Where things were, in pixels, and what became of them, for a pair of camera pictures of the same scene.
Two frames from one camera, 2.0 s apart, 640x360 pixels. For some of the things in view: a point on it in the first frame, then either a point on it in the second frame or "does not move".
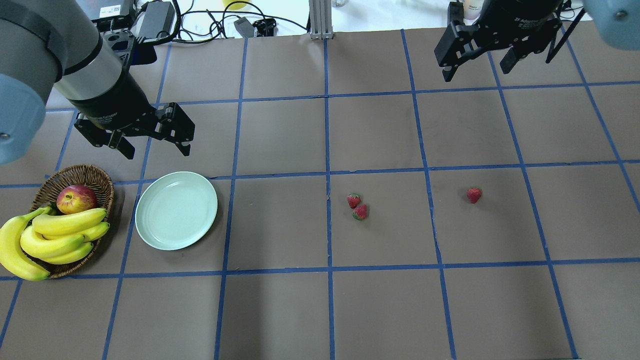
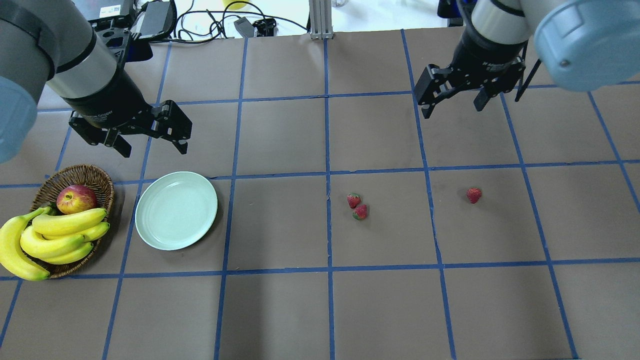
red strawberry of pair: x=353 y=199 does not move
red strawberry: x=474 y=194 does not move
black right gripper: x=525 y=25 -> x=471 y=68
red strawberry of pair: x=361 y=212 does not move
